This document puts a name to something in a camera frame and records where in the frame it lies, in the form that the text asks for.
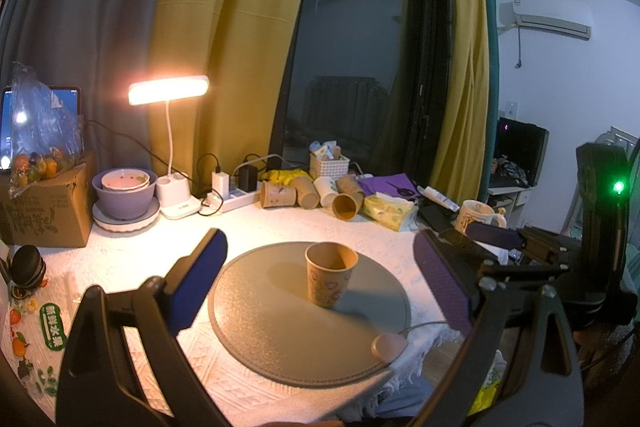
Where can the dark glass window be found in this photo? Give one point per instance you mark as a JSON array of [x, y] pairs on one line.
[[365, 57]]

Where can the black monitor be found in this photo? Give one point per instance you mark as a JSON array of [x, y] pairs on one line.
[[522, 147]]

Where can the white desk lamp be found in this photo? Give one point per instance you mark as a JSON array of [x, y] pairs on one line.
[[167, 89]]

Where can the pink inner bowl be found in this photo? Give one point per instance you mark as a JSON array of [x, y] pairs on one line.
[[125, 181]]

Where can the purple bowl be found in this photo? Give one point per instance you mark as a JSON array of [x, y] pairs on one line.
[[125, 202]]

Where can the pink oval device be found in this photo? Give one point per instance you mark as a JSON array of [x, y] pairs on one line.
[[389, 347]]

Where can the white lace tablecloth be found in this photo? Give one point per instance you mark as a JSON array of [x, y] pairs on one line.
[[150, 252]]

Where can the white plastic basket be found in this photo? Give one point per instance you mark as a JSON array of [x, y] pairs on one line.
[[328, 167]]

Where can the white paper cup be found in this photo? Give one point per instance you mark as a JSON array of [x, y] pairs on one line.
[[326, 191]]

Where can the black charger plug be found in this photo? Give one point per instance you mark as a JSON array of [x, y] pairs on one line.
[[247, 178]]

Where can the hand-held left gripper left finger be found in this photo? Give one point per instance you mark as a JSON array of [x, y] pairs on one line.
[[196, 279]]

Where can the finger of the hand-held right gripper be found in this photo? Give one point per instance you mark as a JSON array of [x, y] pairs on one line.
[[525, 269], [492, 234]]

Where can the black phone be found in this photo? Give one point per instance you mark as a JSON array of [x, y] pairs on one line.
[[435, 217]]

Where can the white cabinet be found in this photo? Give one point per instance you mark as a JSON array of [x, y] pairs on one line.
[[510, 202]]

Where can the brown patterned paper cup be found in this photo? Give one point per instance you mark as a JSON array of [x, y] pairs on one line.
[[327, 279]]

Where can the clear bag of fruit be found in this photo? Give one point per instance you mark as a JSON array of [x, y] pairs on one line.
[[40, 132]]

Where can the black round case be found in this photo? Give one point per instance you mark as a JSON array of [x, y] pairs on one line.
[[27, 267]]

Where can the white round base plate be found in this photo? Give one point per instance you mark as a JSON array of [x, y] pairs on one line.
[[127, 224]]

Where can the white wall socket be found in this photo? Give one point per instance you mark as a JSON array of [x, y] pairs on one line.
[[510, 109]]

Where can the round grey mat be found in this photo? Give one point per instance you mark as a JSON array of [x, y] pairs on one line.
[[260, 322]]

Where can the yellow curtain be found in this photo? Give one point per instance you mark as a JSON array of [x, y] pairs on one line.
[[465, 57], [220, 32]]

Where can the tablet with lit screen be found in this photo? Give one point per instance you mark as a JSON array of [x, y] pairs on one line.
[[70, 99]]

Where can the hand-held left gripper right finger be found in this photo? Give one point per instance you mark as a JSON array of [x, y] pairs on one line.
[[442, 282]]

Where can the patterned ceramic mug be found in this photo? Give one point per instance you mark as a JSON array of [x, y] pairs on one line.
[[472, 212]]

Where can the purple cloth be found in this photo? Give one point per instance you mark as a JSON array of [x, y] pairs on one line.
[[380, 184]]

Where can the white air conditioner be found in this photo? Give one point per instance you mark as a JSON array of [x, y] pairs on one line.
[[552, 17]]

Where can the cardboard box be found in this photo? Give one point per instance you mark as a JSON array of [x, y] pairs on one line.
[[45, 212]]

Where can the teal curtain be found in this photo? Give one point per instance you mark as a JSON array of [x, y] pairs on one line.
[[492, 57], [85, 7]]

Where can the white charger plug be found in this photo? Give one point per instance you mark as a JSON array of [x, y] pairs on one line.
[[220, 183]]

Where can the yellow-green tissue pack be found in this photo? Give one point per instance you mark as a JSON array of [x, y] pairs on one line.
[[387, 209]]

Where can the white tube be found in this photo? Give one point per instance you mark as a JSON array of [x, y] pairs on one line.
[[437, 198]]

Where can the yellow rubber gloves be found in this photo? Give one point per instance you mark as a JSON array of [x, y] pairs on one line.
[[285, 177]]

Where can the fruit printed plastic bag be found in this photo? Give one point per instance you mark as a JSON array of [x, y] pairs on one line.
[[42, 332]]

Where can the white power strip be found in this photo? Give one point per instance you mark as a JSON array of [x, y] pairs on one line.
[[240, 199]]

